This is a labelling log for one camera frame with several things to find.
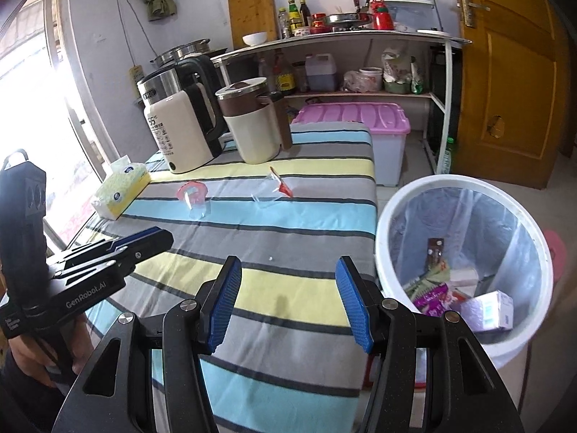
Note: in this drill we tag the white trash bin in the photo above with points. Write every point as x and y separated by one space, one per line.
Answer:
392 216

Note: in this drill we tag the pink clear plastic wrapper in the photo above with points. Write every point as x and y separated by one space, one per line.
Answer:
191 191

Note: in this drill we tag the person's left forearm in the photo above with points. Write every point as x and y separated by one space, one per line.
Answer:
22 406

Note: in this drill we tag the steel steamer pot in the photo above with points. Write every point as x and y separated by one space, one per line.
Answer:
180 52

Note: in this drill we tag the kitchen knife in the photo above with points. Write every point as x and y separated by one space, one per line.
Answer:
359 3

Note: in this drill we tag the white plastic bag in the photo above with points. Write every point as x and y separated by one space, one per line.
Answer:
396 65

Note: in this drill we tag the pink plastic stool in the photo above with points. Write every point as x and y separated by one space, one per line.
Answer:
556 252

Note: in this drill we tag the white bowl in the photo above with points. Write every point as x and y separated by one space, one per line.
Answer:
255 39

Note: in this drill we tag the wooden cutting board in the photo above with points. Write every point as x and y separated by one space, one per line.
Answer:
252 13

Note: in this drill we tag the cream electric kettle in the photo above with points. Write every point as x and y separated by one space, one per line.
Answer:
176 131

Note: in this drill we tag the clear bin liner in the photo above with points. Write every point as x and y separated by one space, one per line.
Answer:
496 234

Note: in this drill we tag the yellow tissue pack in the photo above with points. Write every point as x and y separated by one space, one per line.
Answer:
119 189

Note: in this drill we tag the clear glass bottle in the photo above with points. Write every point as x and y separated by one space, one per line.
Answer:
284 25

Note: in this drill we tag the purple snack wrapper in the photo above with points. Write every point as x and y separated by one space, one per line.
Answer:
430 302

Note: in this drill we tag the clear plastic box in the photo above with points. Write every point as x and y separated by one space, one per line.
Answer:
414 13

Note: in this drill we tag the brown cream jug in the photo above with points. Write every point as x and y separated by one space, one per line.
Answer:
252 135

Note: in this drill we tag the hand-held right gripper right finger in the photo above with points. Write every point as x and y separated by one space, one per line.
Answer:
356 306

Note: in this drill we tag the red jar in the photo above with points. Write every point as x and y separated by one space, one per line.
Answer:
318 23

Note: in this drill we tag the striped tablecloth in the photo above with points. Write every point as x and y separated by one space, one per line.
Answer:
270 230

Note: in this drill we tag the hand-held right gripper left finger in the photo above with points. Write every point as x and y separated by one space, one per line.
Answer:
223 306

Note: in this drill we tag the red kettle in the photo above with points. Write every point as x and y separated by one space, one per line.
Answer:
382 16

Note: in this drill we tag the dark sauce bottle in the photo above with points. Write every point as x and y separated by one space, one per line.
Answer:
305 11

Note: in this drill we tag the purple milk carton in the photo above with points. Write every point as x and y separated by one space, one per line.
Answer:
489 311

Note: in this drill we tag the wooden door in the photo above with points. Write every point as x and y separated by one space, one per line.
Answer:
509 76

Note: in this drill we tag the green snack wrapper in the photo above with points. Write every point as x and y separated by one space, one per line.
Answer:
428 277

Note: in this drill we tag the clear plastic bag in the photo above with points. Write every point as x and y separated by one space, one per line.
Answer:
351 82

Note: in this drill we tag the steel pan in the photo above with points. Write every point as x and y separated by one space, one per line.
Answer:
347 20

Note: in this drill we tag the white plastic tub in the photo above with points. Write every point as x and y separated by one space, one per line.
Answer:
370 80

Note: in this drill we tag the oil jug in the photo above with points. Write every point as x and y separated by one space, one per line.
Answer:
321 74

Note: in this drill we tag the large green bottle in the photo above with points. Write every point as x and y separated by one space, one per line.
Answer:
445 158

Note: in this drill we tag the green basin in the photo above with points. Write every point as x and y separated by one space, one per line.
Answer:
396 87

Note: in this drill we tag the yellowed power strip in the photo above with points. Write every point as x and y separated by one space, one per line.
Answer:
136 82

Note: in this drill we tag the person's left hand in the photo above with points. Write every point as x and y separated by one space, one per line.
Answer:
27 356

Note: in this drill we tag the brown coffee carton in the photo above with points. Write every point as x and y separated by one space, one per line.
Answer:
435 255

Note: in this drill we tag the small green bottle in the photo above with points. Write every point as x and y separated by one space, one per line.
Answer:
416 79

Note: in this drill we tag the red clear wrapper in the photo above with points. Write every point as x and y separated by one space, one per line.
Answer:
281 186

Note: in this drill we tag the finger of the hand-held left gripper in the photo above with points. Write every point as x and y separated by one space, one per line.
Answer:
135 235
148 248

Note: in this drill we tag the white shelf rack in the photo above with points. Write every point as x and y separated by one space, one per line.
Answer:
315 36

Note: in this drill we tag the yellow label bottle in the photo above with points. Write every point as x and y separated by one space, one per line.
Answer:
295 20

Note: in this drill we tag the pink lid storage box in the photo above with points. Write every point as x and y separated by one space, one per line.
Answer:
351 115

